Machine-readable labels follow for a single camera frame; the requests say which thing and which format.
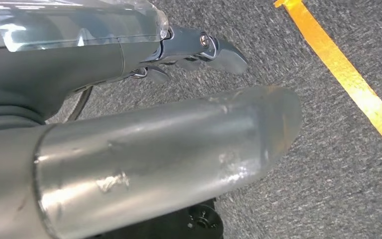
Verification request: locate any black robot body part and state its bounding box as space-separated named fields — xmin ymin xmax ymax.
xmin=90 ymin=198 xmax=225 ymax=239

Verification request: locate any yellow floor tape square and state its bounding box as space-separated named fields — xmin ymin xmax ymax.
xmin=273 ymin=0 xmax=382 ymax=160

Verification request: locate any dark thin cable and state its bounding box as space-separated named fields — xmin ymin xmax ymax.
xmin=66 ymin=86 xmax=94 ymax=123

